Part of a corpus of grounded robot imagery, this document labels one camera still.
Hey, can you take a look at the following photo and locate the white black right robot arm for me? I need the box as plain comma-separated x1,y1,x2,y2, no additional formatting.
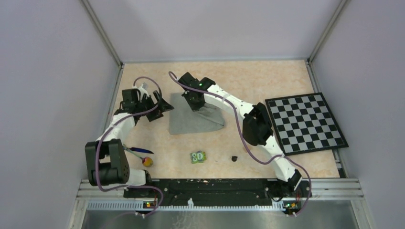
168,71,302,197

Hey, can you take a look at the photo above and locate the red yellow ball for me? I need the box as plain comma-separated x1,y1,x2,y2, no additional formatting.
142,157,153,167

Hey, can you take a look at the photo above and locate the blue pen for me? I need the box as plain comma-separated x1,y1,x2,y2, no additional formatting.
123,146,154,154

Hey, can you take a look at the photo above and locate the aluminium frame rail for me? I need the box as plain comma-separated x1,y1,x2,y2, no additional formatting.
75,178,363,212

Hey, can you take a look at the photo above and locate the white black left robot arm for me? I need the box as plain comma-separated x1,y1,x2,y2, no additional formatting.
85,88,174,186

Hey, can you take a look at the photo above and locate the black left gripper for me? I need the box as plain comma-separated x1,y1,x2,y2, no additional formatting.
135,90,173,122

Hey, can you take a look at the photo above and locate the grey-green cloth napkin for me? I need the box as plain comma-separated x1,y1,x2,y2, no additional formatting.
169,93,226,135

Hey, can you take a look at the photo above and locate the green owl toy block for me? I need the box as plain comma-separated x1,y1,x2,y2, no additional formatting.
190,151,207,164

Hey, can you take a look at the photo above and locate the black white checkerboard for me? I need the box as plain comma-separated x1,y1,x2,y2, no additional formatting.
265,93,349,156

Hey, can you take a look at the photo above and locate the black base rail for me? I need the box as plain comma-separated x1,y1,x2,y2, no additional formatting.
123,178,312,207

